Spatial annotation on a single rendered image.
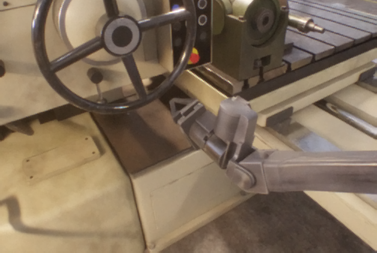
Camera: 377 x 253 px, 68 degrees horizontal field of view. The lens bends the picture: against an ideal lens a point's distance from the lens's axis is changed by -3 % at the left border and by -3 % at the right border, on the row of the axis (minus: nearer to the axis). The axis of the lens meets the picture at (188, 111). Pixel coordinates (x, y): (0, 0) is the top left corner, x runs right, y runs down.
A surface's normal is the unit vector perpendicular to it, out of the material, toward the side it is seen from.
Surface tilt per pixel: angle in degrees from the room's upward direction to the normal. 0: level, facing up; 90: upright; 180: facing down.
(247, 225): 0
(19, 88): 90
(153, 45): 90
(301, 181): 77
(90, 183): 0
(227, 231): 0
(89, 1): 65
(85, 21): 87
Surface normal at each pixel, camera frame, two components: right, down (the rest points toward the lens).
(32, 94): 0.53, 0.47
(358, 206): -0.04, -0.82
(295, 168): -0.56, 0.18
